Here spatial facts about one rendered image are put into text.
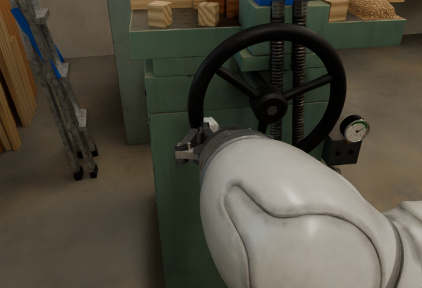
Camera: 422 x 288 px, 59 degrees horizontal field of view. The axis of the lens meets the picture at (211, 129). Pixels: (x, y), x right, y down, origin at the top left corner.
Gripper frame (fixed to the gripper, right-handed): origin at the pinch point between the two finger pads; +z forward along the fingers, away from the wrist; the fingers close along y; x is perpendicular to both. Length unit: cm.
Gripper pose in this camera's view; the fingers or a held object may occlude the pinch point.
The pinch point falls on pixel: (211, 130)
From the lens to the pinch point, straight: 59.1
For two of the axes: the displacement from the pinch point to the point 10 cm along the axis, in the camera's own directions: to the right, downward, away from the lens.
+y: -9.9, 0.8, -1.3
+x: 0.5, 9.8, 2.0
